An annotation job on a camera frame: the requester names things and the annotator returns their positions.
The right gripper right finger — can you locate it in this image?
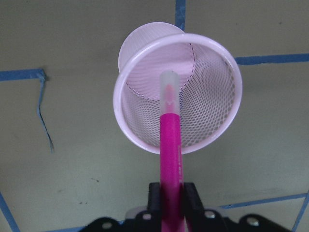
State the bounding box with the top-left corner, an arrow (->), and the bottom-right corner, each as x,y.
183,182 -> 206,232

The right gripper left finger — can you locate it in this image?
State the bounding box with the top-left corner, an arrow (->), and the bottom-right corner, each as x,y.
147,182 -> 162,232

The pink pen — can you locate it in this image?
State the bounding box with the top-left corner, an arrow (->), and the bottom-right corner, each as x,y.
160,71 -> 185,232

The pink mesh cup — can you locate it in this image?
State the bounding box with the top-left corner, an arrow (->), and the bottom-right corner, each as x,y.
113,22 -> 242,154

